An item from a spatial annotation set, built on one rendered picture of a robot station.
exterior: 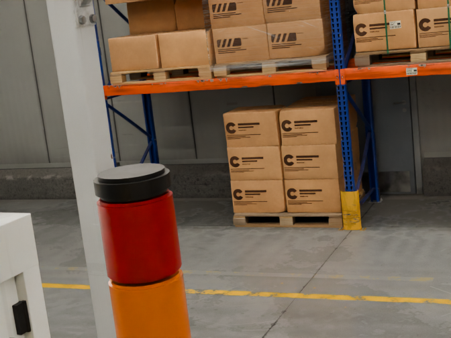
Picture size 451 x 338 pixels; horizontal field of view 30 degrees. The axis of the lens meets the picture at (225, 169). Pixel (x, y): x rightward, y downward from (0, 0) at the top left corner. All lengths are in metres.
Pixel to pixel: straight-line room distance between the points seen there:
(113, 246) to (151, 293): 0.04
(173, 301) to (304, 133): 7.93
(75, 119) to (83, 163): 0.17
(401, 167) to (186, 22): 2.89
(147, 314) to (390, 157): 9.09
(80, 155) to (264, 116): 5.55
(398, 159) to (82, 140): 6.77
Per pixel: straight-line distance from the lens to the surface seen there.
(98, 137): 3.13
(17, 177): 11.75
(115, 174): 0.54
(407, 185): 9.64
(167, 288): 0.54
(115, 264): 0.54
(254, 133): 8.65
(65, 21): 3.09
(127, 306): 0.55
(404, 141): 9.53
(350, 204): 8.37
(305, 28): 8.26
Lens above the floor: 2.45
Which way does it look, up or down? 12 degrees down
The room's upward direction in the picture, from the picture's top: 7 degrees counter-clockwise
